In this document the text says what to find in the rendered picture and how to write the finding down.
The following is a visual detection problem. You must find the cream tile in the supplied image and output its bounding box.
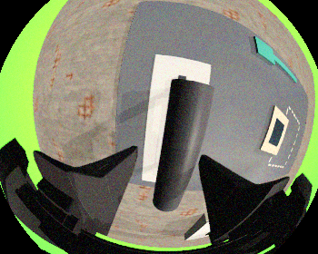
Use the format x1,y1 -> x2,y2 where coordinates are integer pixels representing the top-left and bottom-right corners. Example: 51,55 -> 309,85
259,105 -> 288,155

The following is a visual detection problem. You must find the teal t-shaped block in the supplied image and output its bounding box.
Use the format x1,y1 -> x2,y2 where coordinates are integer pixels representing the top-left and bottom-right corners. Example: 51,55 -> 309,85
253,36 -> 296,83

